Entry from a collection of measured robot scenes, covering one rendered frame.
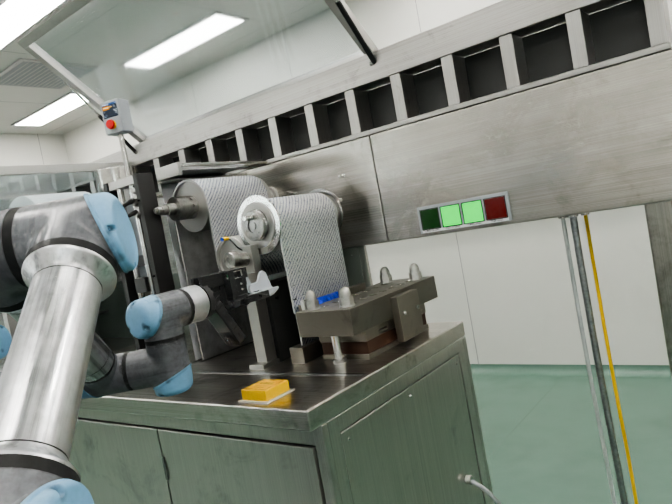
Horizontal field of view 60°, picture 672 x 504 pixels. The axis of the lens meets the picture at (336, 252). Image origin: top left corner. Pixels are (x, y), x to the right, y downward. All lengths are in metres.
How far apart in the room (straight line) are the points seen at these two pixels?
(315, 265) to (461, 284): 2.74
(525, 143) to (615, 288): 2.49
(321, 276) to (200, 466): 0.54
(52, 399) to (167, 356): 0.49
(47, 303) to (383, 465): 0.79
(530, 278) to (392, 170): 2.49
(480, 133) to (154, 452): 1.11
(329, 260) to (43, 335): 0.96
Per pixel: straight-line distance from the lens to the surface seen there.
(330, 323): 1.33
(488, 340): 4.20
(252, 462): 1.29
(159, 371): 1.17
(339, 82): 1.71
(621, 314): 3.89
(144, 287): 1.65
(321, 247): 1.54
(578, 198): 1.42
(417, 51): 1.59
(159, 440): 1.53
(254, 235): 1.45
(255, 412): 1.18
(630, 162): 1.39
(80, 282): 0.79
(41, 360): 0.71
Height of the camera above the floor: 1.23
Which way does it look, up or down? 3 degrees down
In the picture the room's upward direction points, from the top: 10 degrees counter-clockwise
